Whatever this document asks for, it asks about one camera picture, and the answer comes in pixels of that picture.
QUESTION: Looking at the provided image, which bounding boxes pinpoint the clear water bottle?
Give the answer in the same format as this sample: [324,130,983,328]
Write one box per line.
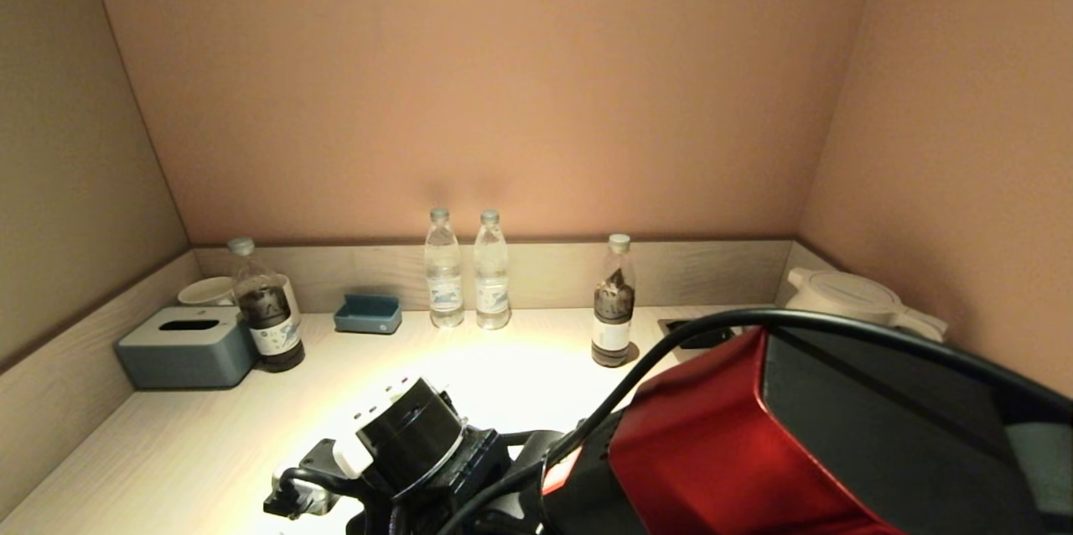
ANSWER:
[423,208,464,330]
[473,210,511,330]

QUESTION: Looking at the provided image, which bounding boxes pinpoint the slim dark drink bottle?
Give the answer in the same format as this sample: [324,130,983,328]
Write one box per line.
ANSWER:
[591,233,635,368]

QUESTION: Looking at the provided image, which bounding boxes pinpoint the small blue tray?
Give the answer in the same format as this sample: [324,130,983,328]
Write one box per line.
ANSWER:
[334,293,402,336]

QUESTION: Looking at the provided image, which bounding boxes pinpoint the recessed desk power socket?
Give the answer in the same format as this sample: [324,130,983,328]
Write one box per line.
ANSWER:
[658,317,737,351]

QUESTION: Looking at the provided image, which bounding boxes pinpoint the wide dark drink bottle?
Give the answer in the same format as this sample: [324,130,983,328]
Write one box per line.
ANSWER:
[226,237,305,374]

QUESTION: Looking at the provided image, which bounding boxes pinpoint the white electric kettle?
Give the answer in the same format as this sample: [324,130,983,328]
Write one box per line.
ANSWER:
[784,267,950,345]

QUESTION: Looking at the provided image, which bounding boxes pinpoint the white ceramic cup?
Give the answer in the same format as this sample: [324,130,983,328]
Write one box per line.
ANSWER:
[177,276,237,308]

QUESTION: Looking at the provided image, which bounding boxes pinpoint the grey-blue tissue box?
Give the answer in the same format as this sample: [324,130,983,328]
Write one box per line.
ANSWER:
[116,306,257,391]

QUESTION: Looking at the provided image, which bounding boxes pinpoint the thick black cable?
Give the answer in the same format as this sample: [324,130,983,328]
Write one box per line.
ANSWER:
[436,307,1073,535]

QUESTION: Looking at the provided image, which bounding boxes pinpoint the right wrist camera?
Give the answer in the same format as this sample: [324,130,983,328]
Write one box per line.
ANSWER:
[264,437,338,519]

